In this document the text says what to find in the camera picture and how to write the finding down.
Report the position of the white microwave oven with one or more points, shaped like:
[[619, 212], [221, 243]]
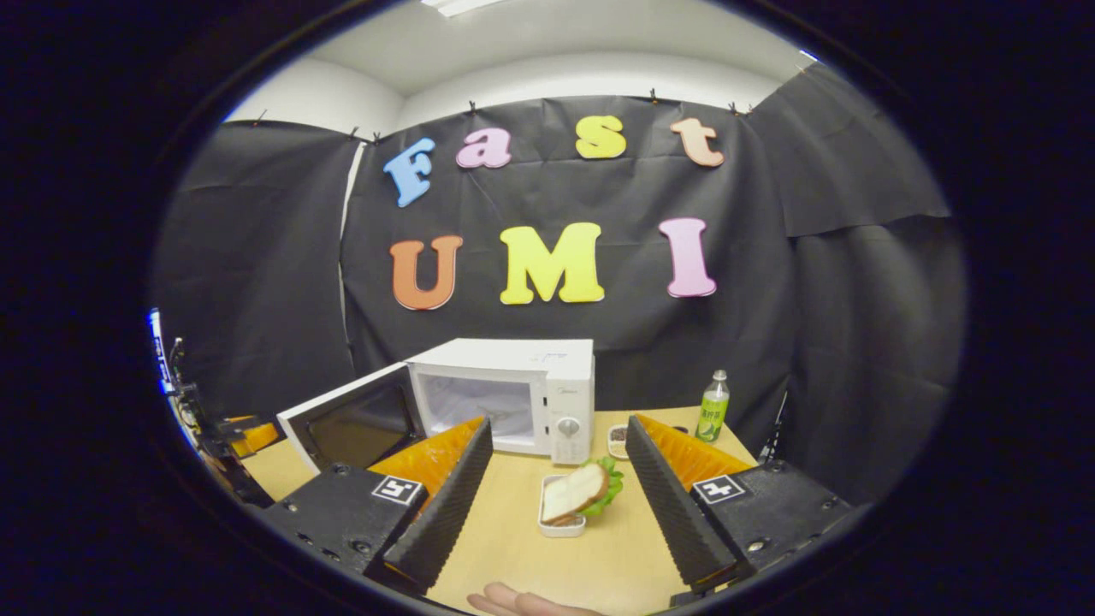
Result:
[[565, 393]]

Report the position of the white dish of beans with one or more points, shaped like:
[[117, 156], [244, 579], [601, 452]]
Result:
[[618, 441]]

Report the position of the large ceiling light panel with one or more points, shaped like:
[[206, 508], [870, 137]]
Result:
[[458, 5]]

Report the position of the green drink bottle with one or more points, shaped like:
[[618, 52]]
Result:
[[712, 415]]

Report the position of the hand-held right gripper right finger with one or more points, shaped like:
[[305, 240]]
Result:
[[676, 513]]

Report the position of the sandwich with lettuce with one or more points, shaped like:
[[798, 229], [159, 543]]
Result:
[[573, 496]]

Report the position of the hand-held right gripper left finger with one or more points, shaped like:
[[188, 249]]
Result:
[[449, 513]]

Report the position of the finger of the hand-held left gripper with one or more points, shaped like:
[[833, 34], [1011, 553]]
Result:
[[252, 436]]

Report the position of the white rectangular tray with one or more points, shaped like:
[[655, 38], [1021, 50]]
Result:
[[560, 528]]

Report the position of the blue lit screen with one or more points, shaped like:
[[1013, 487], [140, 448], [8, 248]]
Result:
[[156, 351]]

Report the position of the black backdrop cloth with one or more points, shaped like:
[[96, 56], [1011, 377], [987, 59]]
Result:
[[257, 257]]

